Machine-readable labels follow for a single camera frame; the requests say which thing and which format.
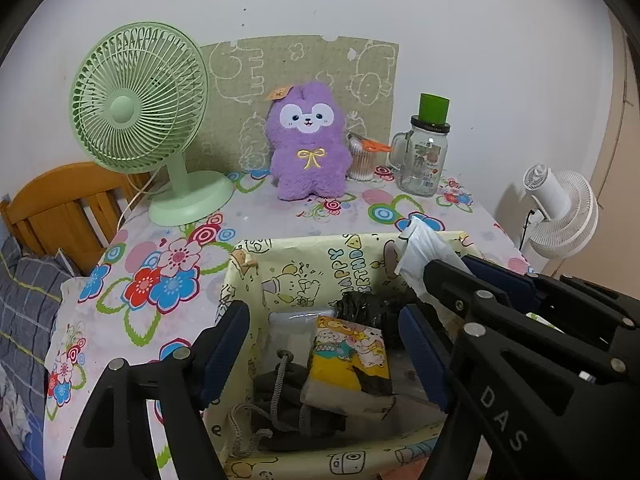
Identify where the green desk fan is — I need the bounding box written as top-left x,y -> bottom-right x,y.
70,22 -> 235,227

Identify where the black plastic bag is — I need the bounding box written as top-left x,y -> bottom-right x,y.
332,290 -> 416,351

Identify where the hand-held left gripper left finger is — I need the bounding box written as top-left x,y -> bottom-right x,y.
60,301 -> 251,480

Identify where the blue bed sheet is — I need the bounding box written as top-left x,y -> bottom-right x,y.
0,375 -> 48,461

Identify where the black fan cable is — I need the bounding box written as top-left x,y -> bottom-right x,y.
517,207 -> 536,253

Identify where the clear white packet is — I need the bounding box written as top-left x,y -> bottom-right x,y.
270,310 -> 336,341

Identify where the grey plaid pillow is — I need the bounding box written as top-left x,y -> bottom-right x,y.
0,235 -> 86,411

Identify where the pale fan cable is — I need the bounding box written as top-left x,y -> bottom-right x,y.
117,170 -> 161,231

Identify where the white tissue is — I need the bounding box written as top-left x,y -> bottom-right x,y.
395,216 -> 463,296

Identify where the cardboard sheet with drawings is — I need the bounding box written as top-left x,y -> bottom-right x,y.
192,35 -> 401,176

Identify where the grey drawstring bag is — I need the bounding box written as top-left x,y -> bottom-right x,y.
227,347 -> 396,456

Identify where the green plastic cup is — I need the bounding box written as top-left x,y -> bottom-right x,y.
419,92 -> 450,123

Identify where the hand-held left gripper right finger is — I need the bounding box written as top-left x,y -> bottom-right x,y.
398,305 -> 471,480

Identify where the floral tablecloth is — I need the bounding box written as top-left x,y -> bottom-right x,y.
42,167 -> 531,480

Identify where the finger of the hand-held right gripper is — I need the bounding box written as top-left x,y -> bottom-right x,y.
462,255 -> 541,306
425,258 -> 628,480

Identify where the purple plush toy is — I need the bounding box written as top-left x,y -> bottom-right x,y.
265,82 -> 351,202

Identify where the yellow cartoon print storage box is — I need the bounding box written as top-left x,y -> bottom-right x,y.
215,231 -> 481,480

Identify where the white fan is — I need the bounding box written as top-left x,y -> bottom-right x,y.
522,162 -> 599,261

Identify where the cotton swab container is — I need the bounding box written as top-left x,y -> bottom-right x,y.
347,132 -> 376,181

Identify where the beige wardrobe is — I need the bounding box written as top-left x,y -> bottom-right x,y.
585,10 -> 640,306

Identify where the yellow cartoon pouch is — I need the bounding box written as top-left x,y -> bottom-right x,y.
300,316 -> 396,413

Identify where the wooden bed headboard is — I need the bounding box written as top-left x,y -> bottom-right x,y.
0,161 -> 156,276

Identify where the glass jar with handle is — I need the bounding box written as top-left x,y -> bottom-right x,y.
389,116 -> 452,197

